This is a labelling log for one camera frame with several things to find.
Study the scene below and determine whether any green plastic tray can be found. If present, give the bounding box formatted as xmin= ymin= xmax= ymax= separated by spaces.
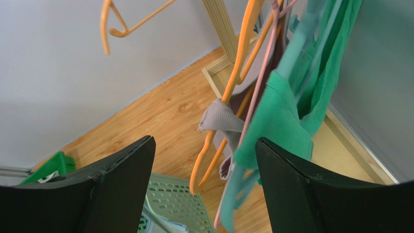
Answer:
xmin=20 ymin=151 xmax=76 ymax=184

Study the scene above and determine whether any orange clothes hanger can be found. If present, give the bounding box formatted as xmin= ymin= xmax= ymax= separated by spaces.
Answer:
xmin=99 ymin=0 xmax=177 ymax=55

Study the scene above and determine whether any wooden clothes rack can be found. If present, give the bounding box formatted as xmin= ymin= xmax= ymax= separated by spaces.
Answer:
xmin=200 ymin=0 xmax=400 ymax=185

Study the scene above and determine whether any teal plastic hanger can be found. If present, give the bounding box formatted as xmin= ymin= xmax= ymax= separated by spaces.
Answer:
xmin=214 ymin=0 xmax=328 ymax=232

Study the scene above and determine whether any aluminium frame post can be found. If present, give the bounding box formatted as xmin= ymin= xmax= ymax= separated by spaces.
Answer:
xmin=0 ymin=166 xmax=32 ymax=178

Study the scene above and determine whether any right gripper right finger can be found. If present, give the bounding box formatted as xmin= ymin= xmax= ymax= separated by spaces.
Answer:
xmin=256 ymin=137 xmax=414 ymax=233

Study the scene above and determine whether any mint green file organizer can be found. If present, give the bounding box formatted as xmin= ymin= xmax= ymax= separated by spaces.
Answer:
xmin=138 ymin=173 xmax=215 ymax=233

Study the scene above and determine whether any green tank top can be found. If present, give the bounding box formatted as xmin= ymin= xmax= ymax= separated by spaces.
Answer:
xmin=230 ymin=0 xmax=362 ymax=183

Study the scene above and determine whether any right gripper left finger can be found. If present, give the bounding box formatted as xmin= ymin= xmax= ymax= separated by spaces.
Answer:
xmin=0 ymin=135 xmax=156 ymax=233

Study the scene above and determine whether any mauve tank top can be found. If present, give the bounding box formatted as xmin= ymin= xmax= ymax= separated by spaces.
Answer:
xmin=199 ymin=12 xmax=273 ymax=183

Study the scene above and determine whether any pink wire hanger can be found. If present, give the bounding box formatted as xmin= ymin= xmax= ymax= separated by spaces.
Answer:
xmin=213 ymin=0 xmax=299 ymax=230

